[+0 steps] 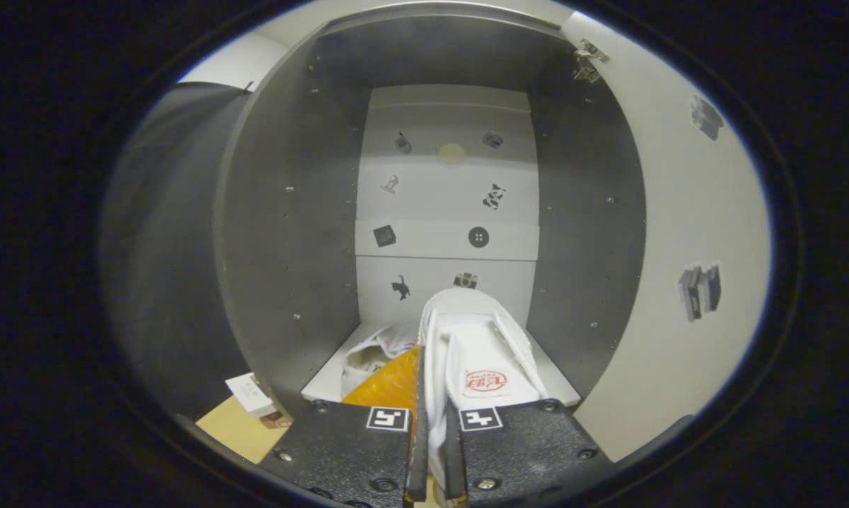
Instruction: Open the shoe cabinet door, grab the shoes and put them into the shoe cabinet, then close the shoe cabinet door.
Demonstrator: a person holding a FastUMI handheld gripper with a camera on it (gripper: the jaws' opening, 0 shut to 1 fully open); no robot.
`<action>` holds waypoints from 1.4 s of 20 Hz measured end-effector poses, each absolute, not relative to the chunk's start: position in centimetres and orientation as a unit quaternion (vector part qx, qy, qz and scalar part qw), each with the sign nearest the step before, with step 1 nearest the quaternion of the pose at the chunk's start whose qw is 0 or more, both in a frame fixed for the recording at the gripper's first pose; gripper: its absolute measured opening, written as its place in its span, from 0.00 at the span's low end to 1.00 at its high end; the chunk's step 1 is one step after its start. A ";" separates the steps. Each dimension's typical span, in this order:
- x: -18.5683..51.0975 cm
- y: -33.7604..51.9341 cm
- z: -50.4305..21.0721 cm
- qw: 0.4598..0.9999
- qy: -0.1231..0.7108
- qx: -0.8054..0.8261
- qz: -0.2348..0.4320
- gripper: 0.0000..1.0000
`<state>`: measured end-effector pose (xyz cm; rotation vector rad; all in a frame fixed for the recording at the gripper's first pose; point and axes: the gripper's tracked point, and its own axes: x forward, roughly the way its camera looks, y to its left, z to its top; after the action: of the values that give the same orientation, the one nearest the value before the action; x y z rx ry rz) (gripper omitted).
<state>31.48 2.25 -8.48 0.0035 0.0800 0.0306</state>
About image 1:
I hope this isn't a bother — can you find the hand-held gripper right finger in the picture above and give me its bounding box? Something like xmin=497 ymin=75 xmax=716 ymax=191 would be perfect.
xmin=444 ymin=399 xmax=616 ymax=508

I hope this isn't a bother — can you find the dark grey shoe cabinet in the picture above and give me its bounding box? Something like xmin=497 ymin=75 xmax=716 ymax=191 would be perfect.
xmin=213 ymin=4 xmax=647 ymax=424

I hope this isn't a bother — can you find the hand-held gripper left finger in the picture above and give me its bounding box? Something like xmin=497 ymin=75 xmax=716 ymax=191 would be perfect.
xmin=259 ymin=344 xmax=429 ymax=508

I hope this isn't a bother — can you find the white shoe with printed pattern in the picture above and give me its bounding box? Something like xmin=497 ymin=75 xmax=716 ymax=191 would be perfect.
xmin=340 ymin=321 xmax=423 ymax=399

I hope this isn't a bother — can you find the white shoe with red label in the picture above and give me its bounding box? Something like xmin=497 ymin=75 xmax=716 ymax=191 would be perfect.
xmin=419 ymin=287 xmax=549 ymax=505

